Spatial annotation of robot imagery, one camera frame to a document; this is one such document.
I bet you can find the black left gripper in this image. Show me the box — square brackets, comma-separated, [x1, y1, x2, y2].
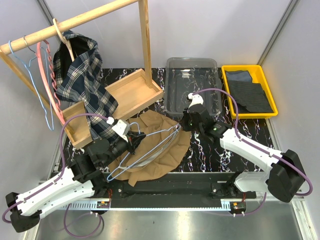
[102, 131, 146, 168]

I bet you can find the blue wire hanger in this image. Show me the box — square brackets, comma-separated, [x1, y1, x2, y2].
[8, 40, 55, 132]
[106, 123, 182, 182]

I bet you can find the tan brown garment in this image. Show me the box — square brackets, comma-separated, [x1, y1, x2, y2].
[106, 110, 192, 187]

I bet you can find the navy plaid skirt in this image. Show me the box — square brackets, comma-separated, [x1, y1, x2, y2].
[52, 29, 120, 142]

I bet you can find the light wooden hanger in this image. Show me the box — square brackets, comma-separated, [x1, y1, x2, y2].
[52, 18, 75, 62]

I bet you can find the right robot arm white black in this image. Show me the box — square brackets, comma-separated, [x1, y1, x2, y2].
[181, 103, 306, 203]

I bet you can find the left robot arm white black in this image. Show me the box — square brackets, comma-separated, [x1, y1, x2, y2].
[5, 131, 146, 233]

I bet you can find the pink plastic hanger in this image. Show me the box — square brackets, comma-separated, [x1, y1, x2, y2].
[36, 40, 65, 125]

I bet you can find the wooden clothes rack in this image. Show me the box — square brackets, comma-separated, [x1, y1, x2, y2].
[0, 0, 165, 151]

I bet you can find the grey plastic bin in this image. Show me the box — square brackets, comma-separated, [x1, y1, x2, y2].
[164, 57, 222, 118]

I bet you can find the dark grey folded cloth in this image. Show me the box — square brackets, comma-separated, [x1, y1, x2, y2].
[228, 80, 274, 114]

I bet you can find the blue grey folded cloth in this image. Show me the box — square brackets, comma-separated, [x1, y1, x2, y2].
[225, 70, 253, 83]

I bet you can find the yellow plastic tray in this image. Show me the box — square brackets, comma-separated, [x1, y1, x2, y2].
[221, 65, 278, 119]

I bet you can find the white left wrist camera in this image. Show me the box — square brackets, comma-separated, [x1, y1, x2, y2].
[106, 117, 130, 143]

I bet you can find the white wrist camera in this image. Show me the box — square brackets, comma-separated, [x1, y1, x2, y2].
[106, 117, 130, 143]
[187, 93, 204, 108]

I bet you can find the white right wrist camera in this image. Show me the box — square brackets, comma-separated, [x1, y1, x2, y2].
[187, 93, 204, 108]

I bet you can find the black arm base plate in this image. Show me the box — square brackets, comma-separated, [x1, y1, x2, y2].
[98, 172, 257, 200]

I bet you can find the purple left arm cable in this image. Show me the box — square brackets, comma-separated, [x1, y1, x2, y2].
[1, 112, 113, 238]

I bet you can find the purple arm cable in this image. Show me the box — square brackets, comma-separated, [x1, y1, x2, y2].
[1, 112, 113, 238]
[191, 87, 313, 217]

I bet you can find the aluminium mounting rail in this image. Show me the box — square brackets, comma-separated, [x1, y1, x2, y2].
[49, 194, 306, 212]

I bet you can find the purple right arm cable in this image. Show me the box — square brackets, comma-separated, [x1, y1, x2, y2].
[191, 87, 313, 217]

